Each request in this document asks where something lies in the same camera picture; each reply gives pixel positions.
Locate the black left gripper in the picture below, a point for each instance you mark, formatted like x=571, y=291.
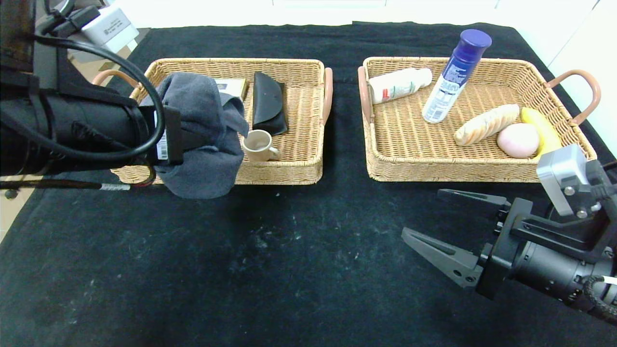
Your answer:
x=166, y=137

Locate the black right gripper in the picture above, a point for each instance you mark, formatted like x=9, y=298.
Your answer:
x=497, y=250

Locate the grey towel with tag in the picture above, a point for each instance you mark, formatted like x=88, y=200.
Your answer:
x=202, y=140

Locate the cream ceramic mug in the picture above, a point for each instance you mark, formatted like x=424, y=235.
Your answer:
x=258, y=147

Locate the black glasses case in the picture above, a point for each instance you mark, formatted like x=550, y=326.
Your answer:
x=267, y=103

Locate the striped orange bread roll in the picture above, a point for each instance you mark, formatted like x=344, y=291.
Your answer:
x=487, y=124

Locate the spray can with blue cap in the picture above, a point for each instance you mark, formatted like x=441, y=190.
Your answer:
x=446, y=91

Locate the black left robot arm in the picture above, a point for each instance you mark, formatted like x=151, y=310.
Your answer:
x=72, y=125

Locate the small gold card box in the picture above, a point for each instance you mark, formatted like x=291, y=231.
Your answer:
x=234, y=86

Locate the pink peach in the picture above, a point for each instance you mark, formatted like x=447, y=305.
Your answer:
x=516, y=140

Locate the yellow banana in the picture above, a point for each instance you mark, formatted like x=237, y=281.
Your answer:
x=542, y=127

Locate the white plastic bottle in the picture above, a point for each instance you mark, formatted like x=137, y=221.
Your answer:
x=397, y=86

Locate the white counter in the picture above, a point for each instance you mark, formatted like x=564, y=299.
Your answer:
x=337, y=12

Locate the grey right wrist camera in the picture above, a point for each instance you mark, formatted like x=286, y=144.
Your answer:
x=564, y=173

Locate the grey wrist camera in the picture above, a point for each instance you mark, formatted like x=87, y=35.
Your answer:
x=108, y=29
x=564, y=173

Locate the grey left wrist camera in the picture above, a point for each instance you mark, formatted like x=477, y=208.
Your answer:
x=108, y=29

